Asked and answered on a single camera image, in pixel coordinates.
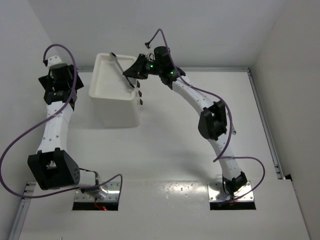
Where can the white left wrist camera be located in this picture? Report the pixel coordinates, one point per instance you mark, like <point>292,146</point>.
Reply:
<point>53,60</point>

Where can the metal base plate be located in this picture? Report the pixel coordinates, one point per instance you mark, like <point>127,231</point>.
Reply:
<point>217,194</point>
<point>108,193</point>

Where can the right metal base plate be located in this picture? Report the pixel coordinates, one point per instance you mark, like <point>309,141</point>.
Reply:
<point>217,194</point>

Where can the white drawer cabinet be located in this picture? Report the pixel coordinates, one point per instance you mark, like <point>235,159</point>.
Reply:
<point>115,103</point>

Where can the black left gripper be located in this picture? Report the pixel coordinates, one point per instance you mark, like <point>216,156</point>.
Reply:
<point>46,82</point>

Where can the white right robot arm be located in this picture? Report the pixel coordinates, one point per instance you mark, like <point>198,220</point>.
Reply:
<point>212,124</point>

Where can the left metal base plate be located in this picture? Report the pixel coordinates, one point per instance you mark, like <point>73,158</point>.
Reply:
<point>108,193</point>

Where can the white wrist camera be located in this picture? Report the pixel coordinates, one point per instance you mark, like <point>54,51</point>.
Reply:
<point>53,60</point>
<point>150,54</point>

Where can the small combination wrench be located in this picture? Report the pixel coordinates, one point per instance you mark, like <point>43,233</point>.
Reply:
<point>234,132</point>

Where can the large ratchet wrench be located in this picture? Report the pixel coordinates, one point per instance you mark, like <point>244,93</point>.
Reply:
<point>115,58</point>

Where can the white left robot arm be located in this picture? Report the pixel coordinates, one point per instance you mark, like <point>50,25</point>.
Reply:
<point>52,166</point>

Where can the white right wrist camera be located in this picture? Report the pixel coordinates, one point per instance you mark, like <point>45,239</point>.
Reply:
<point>150,54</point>

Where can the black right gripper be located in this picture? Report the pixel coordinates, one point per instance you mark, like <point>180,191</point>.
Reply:
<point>137,69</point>

